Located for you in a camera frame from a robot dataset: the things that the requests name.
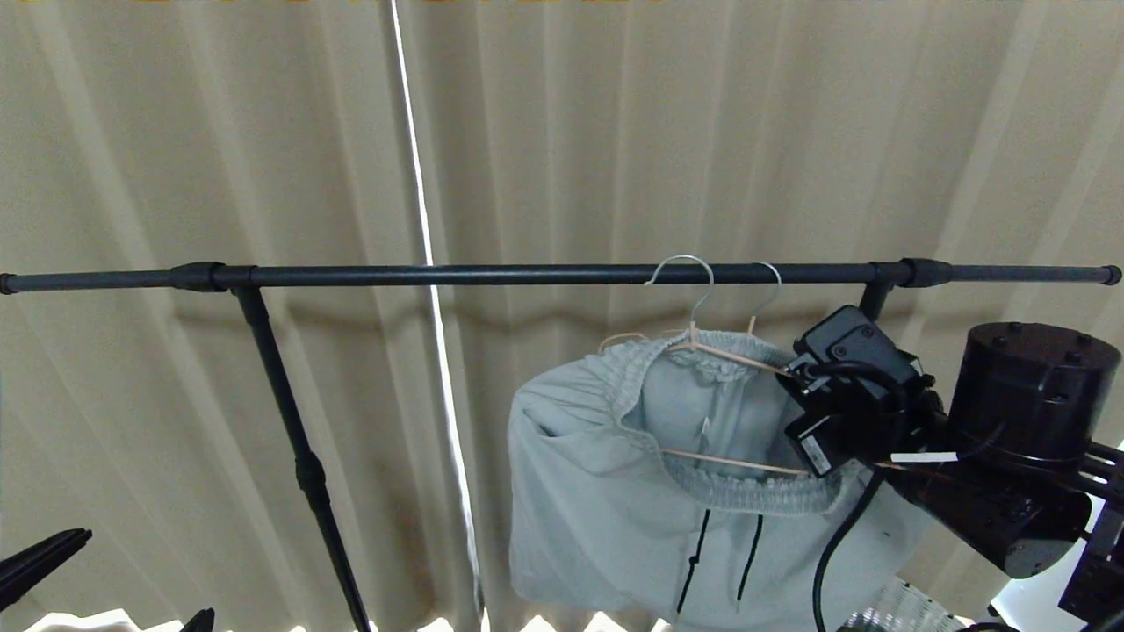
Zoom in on pale grey shorts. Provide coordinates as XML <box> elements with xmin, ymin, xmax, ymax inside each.
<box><xmin>508</xmin><ymin>329</ymin><xmax>933</xmax><ymax>632</ymax></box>

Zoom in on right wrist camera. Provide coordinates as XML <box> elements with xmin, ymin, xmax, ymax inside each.
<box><xmin>784</xmin><ymin>305</ymin><xmax>932</xmax><ymax>479</ymax></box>

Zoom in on black clothes rack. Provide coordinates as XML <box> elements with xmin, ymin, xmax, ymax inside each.
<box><xmin>0</xmin><ymin>257</ymin><xmax>1123</xmax><ymax>632</ymax></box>

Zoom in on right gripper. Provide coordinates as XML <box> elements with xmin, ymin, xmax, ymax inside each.
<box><xmin>865</xmin><ymin>456</ymin><xmax>1094</xmax><ymax>580</ymax></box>

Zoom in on pink clothes hanger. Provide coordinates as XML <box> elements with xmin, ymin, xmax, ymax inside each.
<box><xmin>644</xmin><ymin>255</ymin><xmax>813</xmax><ymax>479</ymax></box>
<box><xmin>600</xmin><ymin>261</ymin><xmax>784</xmax><ymax>354</ymax></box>

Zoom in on white laundry basket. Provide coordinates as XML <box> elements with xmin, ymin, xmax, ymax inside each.
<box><xmin>839</xmin><ymin>575</ymin><xmax>967</xmax><ymax>632</ymax></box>

